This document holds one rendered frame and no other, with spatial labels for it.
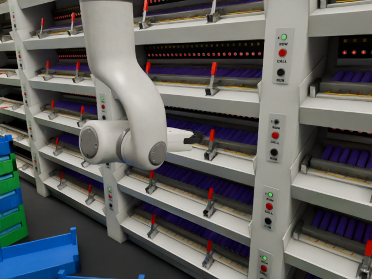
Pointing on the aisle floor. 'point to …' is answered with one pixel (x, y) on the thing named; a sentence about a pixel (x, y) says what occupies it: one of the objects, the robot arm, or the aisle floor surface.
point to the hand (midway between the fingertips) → (191, 136)
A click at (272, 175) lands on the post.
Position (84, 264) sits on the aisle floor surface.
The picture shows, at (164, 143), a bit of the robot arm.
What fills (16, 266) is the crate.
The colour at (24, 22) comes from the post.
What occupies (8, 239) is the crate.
